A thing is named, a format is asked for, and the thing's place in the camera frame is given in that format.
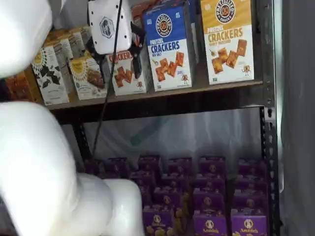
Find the white plastic backdrop sheet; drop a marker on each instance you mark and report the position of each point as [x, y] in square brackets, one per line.
[209, 132]

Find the orange white pretzel crackers box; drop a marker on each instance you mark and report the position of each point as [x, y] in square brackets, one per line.
[128, 76]

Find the pale yellow snack bar box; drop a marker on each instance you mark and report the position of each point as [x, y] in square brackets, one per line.
[86, 78]

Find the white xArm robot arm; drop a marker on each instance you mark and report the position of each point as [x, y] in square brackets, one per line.
[37, 159]

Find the yellow white pretzel crackers box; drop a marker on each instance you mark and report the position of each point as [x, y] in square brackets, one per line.
[227, 41]

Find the tan white cracker box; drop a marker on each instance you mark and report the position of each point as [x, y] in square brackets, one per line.
[61, 50]
[78, 41]

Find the blue white pretzel crackers box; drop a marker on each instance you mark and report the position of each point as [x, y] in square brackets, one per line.
[167, 49]

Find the purple Annie's snack box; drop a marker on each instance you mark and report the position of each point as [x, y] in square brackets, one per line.
[209, 225]
[209, 201]
[167, 198]
[149, 163]
[249, 225]
[117, 167]
[180, 166]
[209, 182]
[175, 181]
[95, 167]
[252, 168]
[211, 166]
[251, 185]
[142, 180]
[157, 222]
[249, 204]

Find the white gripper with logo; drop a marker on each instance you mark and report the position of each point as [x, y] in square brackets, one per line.
[108, 27]

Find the dark orange snack box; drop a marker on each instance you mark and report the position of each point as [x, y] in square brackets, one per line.
[18, 86]

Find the white box with dark crackers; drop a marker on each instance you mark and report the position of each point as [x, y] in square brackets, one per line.
[50, 76]

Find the dark metal shelving frame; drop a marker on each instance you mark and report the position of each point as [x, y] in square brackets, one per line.
[269, 147]

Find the tan cardboard shelf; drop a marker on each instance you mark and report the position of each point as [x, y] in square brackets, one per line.
[172, 94]

